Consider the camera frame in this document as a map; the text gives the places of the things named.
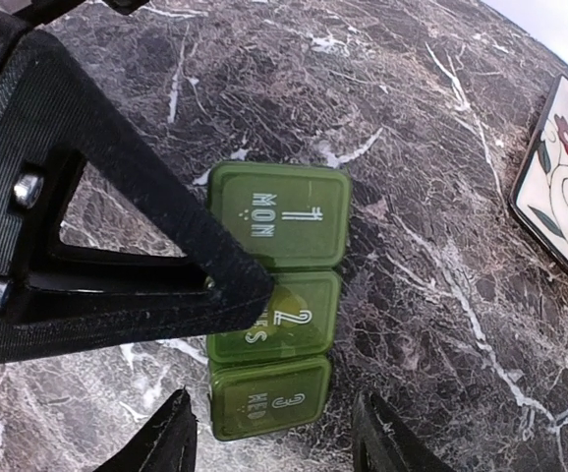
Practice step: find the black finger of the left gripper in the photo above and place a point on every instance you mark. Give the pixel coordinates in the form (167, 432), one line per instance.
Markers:
(57, 299)

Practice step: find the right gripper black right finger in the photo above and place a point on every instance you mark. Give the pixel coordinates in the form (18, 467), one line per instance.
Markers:
(381, 441)

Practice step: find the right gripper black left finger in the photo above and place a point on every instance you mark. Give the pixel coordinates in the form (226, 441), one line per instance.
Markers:
(167, 442)

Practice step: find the green pill organizer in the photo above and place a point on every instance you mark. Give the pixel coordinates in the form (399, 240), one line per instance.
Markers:
(294, 220)

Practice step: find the floral square ceramic plate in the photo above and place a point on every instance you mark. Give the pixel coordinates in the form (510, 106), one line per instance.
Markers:
(539, 197)

